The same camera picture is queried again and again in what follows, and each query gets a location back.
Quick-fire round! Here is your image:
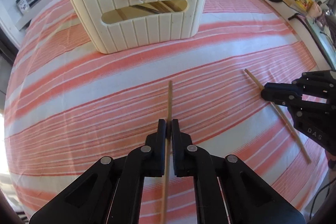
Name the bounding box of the pink striped table cloth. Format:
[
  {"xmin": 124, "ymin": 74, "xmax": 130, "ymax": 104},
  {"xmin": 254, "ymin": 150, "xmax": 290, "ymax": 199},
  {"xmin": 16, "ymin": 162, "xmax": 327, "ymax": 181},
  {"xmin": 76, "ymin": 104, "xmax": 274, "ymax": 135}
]
[{"xmin": 4, "ymin": 0, "xmax": 328, "ymax": 217}]

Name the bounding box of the wooden chopstick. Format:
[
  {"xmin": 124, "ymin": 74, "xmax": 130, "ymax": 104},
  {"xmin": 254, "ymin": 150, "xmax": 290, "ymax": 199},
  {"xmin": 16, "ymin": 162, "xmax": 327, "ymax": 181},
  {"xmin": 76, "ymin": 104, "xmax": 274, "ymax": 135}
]
[
  {"xmin": 244, "ymin": 69, "xmax": 312, "ymax": 164},
  {"xmin": 160, "ymin": 80, "xmax": 173, "ymax": 224}
]

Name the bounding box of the yellow snack packet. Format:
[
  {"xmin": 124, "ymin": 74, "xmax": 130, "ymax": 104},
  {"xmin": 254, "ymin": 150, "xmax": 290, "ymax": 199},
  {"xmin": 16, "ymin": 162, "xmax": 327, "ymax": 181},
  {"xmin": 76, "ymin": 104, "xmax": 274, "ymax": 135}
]
[{"xmin": 295, "ymin": 0, "xmax": 313, "ymax": 11}]

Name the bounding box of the black cable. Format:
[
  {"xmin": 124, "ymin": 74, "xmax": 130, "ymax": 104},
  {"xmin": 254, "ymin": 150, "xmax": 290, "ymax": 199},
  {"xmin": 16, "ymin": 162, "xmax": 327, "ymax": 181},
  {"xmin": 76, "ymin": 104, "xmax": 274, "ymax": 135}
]
[{"xmin": 309, "ymin": 178, "xmax": 336, "ymax": 219}]

